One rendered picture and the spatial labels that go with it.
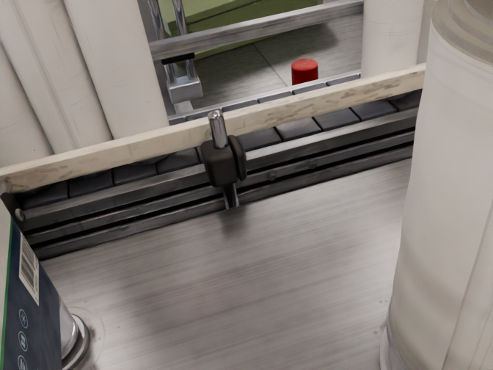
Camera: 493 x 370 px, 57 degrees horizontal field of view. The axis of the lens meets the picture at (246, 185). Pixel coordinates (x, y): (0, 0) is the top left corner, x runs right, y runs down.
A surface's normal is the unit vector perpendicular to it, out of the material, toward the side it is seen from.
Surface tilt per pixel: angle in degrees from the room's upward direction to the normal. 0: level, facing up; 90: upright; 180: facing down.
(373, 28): 90
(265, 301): 0
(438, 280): 90
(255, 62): 0
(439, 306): 93
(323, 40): 0
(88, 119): 90
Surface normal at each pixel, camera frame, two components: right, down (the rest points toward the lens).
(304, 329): -0.11, -0.77
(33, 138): 0.94, 0.11
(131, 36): 0.76, 0.34
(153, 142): 0.27, 0.58
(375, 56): -0.64, 0.55
